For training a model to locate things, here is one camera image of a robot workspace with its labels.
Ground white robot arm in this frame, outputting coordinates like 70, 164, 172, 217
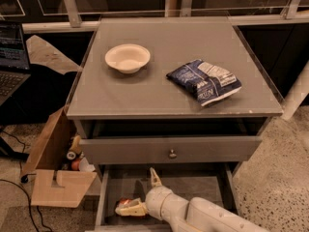
115, 167, 268, 232

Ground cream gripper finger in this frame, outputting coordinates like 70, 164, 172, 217
115, 198, 148, 217
150, 167, 162, 188

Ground grey top drawer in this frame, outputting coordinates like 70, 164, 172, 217
80, 136, 262, 164

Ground brown cardboard box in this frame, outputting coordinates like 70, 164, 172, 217
20, 108, 97, 208

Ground metal railing frame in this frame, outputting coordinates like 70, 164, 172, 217
0, 0, 309, 34

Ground grey open middle drawer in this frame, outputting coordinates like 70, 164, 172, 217
95, 163, 241, 232

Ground round metal drawer knob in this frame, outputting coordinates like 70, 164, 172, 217
168, 149, 177, 160

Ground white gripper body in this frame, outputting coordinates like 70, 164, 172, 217
145, 186, 181, 220

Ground grey cabinet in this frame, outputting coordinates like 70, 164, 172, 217
66, 15, 285, 166

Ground white bowl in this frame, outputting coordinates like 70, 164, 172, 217
104, 43, 151, 73

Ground blue chip bag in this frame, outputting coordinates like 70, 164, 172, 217
166, 59, 242, 106

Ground items inside cardboard box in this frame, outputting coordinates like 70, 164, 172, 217
62, 135, 95, 172

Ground red coke can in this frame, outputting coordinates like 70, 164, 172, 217
118, 198, 139, 208

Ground open black laptop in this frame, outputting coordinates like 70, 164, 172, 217
0, 20, 31, 105

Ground black floor cable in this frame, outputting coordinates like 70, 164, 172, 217
0, 126, 54, 232

